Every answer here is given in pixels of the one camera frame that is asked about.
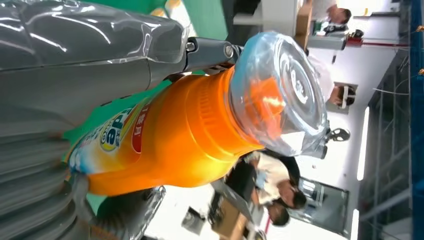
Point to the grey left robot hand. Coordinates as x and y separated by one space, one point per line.
82 66

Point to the orange bottle with clear cap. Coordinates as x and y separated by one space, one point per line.
185 139

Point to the brown cardboard box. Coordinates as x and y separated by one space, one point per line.
232 222

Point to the person in white shirt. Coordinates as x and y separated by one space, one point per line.
271 179

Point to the person with headset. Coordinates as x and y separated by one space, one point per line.
338 94

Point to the person at far desk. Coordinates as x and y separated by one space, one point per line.
334 11

